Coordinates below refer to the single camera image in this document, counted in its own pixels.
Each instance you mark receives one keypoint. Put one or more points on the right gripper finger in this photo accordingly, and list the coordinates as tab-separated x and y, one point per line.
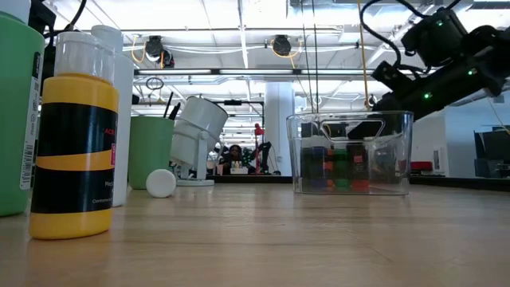
366	130

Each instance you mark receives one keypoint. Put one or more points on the small blue paint bottle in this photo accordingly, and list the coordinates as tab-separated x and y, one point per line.
320	150

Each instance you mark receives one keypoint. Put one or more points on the small dark paint bottle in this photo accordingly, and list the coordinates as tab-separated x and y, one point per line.
307	167

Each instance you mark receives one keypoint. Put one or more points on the orange fan paint brush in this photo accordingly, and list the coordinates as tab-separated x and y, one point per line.
175	111

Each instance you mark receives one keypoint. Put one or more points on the thin brush copper ferrule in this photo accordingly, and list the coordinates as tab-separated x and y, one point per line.
168	105

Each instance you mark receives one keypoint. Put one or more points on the small yellow paint bottle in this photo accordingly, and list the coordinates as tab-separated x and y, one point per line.
71	91

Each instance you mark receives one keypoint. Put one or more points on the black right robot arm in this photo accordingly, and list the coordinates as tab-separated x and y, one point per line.
490	52

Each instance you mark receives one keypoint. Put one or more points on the large white paint bottle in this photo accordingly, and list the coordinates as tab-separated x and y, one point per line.
125	119

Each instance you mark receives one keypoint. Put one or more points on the large green paint bottle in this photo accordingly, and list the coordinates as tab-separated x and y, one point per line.
16	119

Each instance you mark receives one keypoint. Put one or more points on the clear plastic storage bin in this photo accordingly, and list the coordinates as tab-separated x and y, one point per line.
394	159

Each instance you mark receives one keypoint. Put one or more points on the white building column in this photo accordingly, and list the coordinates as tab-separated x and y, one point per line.
279	119

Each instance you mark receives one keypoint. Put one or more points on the dark monitor panel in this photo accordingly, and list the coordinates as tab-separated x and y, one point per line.
494	151

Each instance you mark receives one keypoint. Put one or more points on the long LED light bar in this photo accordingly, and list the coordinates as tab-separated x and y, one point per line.
255	71

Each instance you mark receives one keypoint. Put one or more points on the person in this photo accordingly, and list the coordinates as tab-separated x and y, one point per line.
235	153

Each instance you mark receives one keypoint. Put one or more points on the tilted white cup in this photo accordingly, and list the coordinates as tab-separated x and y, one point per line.
199	123

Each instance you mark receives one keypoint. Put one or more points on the green plastic cup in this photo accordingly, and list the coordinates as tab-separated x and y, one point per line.
149	151

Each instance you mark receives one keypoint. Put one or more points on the black aluminium table frame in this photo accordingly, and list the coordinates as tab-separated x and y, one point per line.
458	182

